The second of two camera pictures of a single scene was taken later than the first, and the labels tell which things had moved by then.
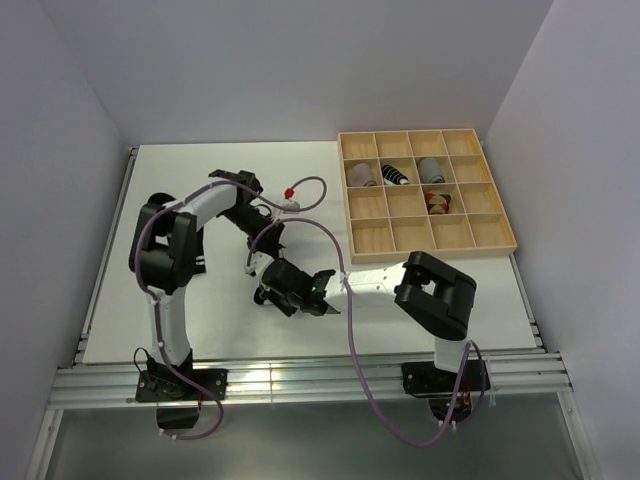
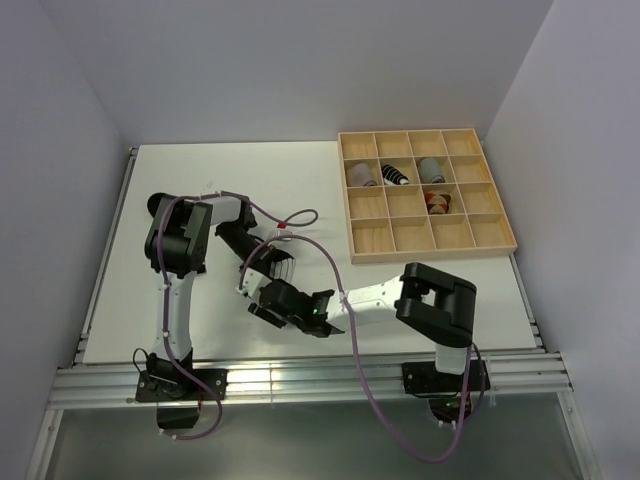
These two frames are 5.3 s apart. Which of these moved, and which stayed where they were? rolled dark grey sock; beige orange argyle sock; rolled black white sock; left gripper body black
Moved: left gripper body black
Stayed: beige orange argyle sock; rolled dark grey sock; rolled black white sock
